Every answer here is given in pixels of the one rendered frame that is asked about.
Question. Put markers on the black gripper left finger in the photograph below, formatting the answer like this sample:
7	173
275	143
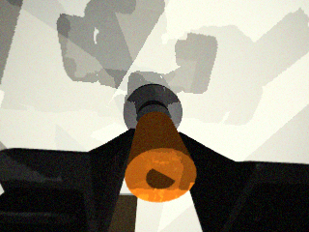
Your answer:
98	174

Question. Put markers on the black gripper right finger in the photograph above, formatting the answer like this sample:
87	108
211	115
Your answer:
222	184

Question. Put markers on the orange knob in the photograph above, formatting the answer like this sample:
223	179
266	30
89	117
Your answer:
159	167

